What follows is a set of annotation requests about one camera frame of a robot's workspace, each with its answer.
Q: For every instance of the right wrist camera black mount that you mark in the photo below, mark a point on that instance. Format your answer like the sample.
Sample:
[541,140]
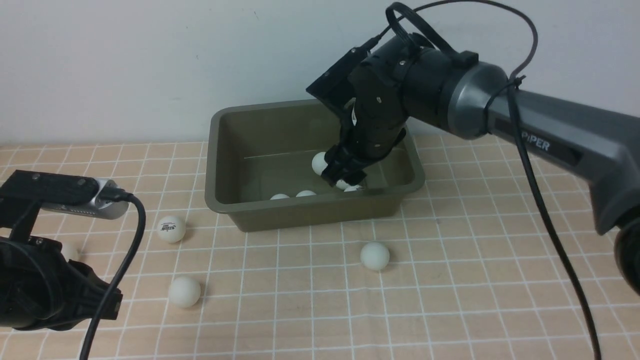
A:
[333,88]

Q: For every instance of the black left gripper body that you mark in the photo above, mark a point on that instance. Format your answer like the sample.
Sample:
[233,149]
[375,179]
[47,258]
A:
[42,290]

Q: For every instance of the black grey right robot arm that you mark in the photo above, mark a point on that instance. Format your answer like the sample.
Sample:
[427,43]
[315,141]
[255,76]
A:
[468,98]

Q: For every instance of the white ball with logo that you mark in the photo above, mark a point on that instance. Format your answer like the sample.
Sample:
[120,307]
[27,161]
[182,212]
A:
[305,193]
[318,163]
[171,229]

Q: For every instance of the white ball with logo centre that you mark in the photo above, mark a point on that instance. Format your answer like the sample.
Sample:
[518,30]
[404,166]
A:
[305,193]

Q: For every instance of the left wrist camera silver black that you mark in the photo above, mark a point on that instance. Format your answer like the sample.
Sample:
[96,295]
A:
[25,193]

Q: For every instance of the white ping-pong ball far left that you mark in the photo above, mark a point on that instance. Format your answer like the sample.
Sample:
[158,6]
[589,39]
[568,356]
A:
[70,252]

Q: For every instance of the olive green plastic bin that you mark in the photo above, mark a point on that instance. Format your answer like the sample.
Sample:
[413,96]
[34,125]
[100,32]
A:
[257,151]

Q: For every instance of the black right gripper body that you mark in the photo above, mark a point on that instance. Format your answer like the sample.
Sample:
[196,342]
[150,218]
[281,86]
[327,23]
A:
[373,127]

